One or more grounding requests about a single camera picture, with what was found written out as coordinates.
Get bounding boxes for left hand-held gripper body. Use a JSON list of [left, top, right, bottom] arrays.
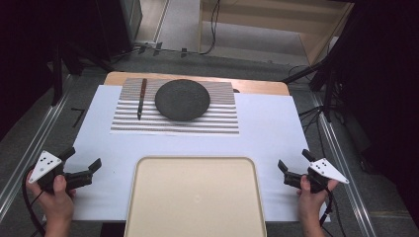
[[28, 149, 67, 194]]

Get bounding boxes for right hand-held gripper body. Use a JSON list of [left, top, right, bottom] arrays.
[[305, 157, 351, 195]]

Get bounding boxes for person's right hand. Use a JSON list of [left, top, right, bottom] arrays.
[[295, 175, 340, 225]]

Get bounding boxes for person's left hand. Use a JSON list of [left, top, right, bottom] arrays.
[[25, 174, 77, 229]]

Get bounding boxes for white table cover sheet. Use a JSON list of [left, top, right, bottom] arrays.
[[70, 84, 331, 223]]

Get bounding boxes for black tripod stand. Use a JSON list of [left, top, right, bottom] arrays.
[[282, 19, 355, 123]]

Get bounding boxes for striped placemat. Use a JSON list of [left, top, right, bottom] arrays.
[[110, 77, 240, 136]]

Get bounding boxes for beige plastic tray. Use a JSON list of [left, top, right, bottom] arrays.
[[124, 155, 268, 237]]

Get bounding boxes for dark grey round plate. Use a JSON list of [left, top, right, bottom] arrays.
[[154, 78, 211, 122]]

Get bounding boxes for light wooden shelf unit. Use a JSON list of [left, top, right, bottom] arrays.
[[197, 0, 356, 67]]

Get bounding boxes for dark cabinet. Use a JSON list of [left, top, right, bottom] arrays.
[[94, 0, 144, 62]]

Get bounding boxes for metal floor rail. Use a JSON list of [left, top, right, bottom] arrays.
[[310, 92, 378, 237], [0, 74, 74, 216]]

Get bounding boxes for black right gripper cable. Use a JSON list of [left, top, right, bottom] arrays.
[[318, 188, 334, 228]]

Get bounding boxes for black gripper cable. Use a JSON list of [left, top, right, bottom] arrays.
[[318, 188, 334, 228], [21, 167, 47, 237]]

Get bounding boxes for black floor cables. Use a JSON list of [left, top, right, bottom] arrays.
[[297, 104, 327, 134]]

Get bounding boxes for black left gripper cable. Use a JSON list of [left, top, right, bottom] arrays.
[[21, 167, 47, 237]]

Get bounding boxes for black hanging cable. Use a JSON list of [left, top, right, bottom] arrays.
[[199, 0, 221, 56]]

